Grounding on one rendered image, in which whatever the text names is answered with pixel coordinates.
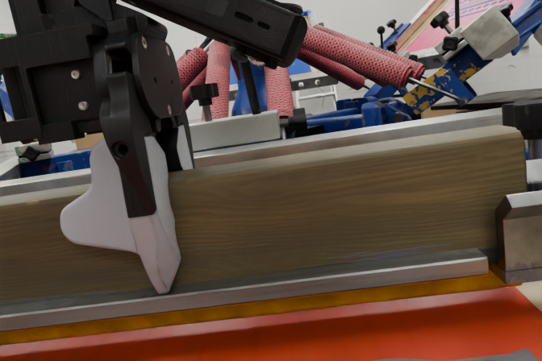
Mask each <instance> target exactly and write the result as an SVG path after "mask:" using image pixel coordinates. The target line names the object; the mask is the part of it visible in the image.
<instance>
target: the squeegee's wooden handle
mask: <svg viewBox="0 0 542 361"><path fill-rule="evenodd" d="M90 186H91V184H86V185H75V186H70V187H64V188H58V189H48V190H42V191H36V192H30V193H20V194H14V195H9V196H3V197H0V306H4V305H17V304H23V303H30V302H37V301H50V300H56V299H63V298H70V297H82V296H89V295H96V294H103V293H115V292H122V291H128V290H135V289H142V288H154V286H153V284H152V282H151V281H150V279H149V278H148V275H147V272H146V271H145V269H144V265H143V263H142V261H141V258H140V256H139V255H138V254H137V253H135V252H131V251H121V250H115V249H109V248H103V247H92V246H86V245H79V244H76V243H72V242H70V241H69V240H68V239H67V238H66V237H65V236H64V234H63V232H62V230H61V228H60V214H61V212H62V210H63V209H64V208H65V207H66V206H67V205H68V204H70V203H71V202H73V201H74V200H76V199H77V198H79V197H80V196H81V195H82V194H84V193H86V192H87V191H88V190H89V188H90ZM168 187H169V200H170V205H171V208H172V211H173V215H174V218H175V230H176V236H177V244H178V246H179V249H180V252H181V262H180V264H179V267H178V270H177V273H176V275H175V278H174V280H173V284H172V285H175V284H187V283H194V282H201V281H208V280H220V279H227V278H233V277H240V276H253V275H260V274H266V273H273V272H285V271H292V270H299V269H306V268H318V267H325V266H332V265H338V264H345V263H358V262H365V261H371V260H378V259H390V258H397V257H404V256H411V255H423V254H430V253H436V252H443V251H456V250H463V249H470V248H477V249H478V250H479V251H481V252H482V253H483V254H484V255H486V256H487V259H488V262H493V261H498V246H497V233H496V220H495V210H496V208H497V207H498V205H499V204H500V202H501V201H502V199H503V198H504V197H505V196H506V195H511V194H517V193H527V164H526V146H525V142H524V139H523V136H522V135H521V133H520V132H519V131H518V130H517V129H516V128H515V127H507V126H502V125H493V126H487V127H477V128H471V129H465V130H459V131H450V132H444V133H438V134H432V135H421V136H415V137H410V138H404V139H394V140H388V141H382V142H376V143H366V144H360V145H354V146H348V147H338V148H332V149H327V150H321V151H310V152H304V153H298V154H293V155H287V156H276V157H270V158H265V159H259V160H249V161H243V162H237V163H231V164H220V165H215V166H209V167H203V168H193V169H187V170H181V171H176V172H169V179H168Z"/></svg>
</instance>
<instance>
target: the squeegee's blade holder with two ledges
mask: <svg viewBox="0 0 542 361"><path fill-rule="evenodd" d="M488 272H489V268H488V259H487V256H486V255H484V254H483V253H482V252H481V251H479V250H478V249H477V248H470V249H463V250H456V251H443V252H436V253H430V254H423V255H411V256H404V257H397V258H390V259H378V260H371V261H365V262H358V263H345V264H338V265H332V266H325V267H318V268H306V269H299V270H292V271H285V272H273V273H266V274H260V275H253V276H240V277H233V278H227V279H220V280H208V281H201V282H194V283H187V284H175V285H172V286H171V289H170V291H169V292H168V293H163V294H158V292H157V291H156V289H155V288H142V289H135V290H128V291H122V292H115V293H103V294H96V295H89V296H82V297H70V298H63V299H56V300H50V301H37V302H30V303H23V304H17V305H4V306H0V332H2V331H9V330H22V329H29V328H36V327H43V326H56V325H64V324H70V323H78V322H91V321H97V320H105V319H112V318H119V317H131V316H139V315H145V314H153V313H166V312H173V311H180V310H187V309H200V308H207V307H214V306H221V305H234V304H241V303H248V302H255V301H268V300H275V299H282V298H289V297H302V296H310V295H316V294H324V293H337V292H343V291H351V290H357V289H364V288H377V287H385V286H391V285H399V284H412V283H419V282H426V281H433V280H446V279H453V278H460V277H467V276H480V275H485V274H487V273H488Z"/></svg>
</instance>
